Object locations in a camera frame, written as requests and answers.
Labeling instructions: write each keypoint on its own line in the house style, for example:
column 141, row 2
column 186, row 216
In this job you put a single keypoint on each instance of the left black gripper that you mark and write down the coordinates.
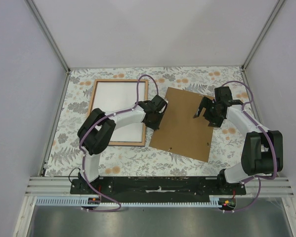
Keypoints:
column 155, row 126

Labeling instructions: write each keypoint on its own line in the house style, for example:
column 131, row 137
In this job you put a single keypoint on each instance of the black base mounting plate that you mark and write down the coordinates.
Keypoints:
column 145, row 188

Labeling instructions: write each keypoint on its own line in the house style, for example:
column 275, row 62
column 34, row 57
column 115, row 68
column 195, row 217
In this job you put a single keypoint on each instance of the floral patterned table mat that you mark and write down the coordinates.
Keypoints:
column 226, row 146

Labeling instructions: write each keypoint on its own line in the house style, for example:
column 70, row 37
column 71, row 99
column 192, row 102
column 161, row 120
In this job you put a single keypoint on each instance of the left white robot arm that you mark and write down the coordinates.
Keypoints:
column 96, row 132

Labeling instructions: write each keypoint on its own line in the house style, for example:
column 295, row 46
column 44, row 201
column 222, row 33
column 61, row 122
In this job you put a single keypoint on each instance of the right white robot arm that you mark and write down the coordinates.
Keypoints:
column 262, row 155

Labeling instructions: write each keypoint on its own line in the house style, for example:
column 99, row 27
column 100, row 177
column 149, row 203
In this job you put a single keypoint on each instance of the boardwalk landscape photo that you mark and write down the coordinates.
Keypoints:
column 118, row 108

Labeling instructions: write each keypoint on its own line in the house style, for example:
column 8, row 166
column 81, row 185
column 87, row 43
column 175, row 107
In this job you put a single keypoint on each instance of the white slotted cable duct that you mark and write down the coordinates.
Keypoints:
column 93, row 202

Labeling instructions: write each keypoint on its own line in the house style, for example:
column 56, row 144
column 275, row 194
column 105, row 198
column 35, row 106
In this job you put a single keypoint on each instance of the brown cardboard backing board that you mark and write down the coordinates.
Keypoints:
column 179, row 133

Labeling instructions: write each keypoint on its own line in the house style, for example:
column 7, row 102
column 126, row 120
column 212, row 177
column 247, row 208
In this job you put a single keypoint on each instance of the wooden picture frame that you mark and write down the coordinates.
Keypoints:
column 145, row 128

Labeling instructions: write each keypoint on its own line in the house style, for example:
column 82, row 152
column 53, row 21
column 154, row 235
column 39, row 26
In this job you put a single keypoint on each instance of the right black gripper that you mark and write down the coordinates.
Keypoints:
column 206, row 103

